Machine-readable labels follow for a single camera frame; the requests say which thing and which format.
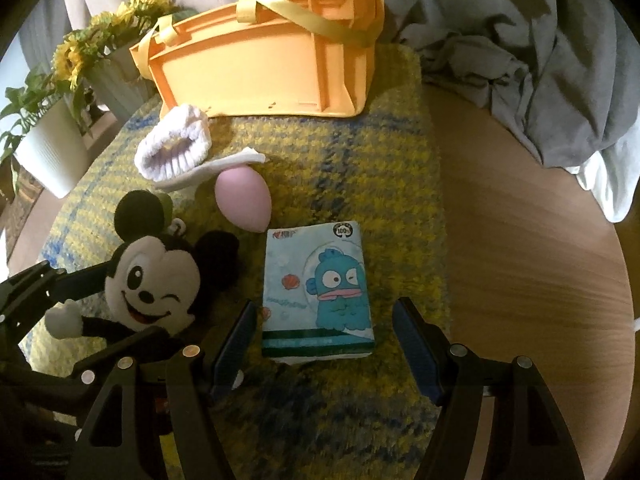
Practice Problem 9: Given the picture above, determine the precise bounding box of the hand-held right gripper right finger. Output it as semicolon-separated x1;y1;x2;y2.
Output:
391;296;586;480

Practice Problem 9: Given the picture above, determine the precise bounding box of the pink egg-shaped sponge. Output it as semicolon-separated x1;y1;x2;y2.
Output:
215;166;271;233

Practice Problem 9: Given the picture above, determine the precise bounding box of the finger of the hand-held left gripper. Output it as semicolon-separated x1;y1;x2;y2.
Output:
0;326;180;418
0;259;118;326

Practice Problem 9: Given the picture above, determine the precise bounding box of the black mouse plush toy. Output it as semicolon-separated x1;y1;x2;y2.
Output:
44;190;241;356

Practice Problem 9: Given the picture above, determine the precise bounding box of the white ribbed vase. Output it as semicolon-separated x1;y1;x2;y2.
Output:
85;45;156;123

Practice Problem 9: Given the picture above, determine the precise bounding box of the grey curtain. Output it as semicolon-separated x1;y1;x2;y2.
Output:
225;0;640;171
20;0;68;76

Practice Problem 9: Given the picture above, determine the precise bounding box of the yellow blue plaid mat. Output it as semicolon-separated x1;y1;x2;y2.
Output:
20;42;453;480

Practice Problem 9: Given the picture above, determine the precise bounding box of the brown wicker basket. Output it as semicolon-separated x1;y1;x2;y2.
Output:
6;170;47;263

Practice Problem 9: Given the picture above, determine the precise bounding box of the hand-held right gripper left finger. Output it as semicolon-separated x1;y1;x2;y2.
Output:
75;300;258;480

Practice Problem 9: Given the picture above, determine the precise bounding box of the white knitted sock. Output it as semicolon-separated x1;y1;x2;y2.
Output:
134;103;213;182

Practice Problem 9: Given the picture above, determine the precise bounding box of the cartoon print tissue pack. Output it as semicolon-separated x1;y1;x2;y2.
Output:
261;220;376;365

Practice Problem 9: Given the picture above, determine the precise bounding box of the green leafy plant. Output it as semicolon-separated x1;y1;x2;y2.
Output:
0;62;96;196

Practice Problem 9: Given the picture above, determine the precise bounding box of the white curtain lining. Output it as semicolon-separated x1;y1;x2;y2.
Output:
575;125;640;224

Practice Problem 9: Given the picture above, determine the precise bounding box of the sunflower bouquet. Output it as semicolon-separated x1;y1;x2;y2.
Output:
52;0;196;91

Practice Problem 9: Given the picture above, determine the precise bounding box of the orange plastic basket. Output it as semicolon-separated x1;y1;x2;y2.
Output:
129;0;386;118

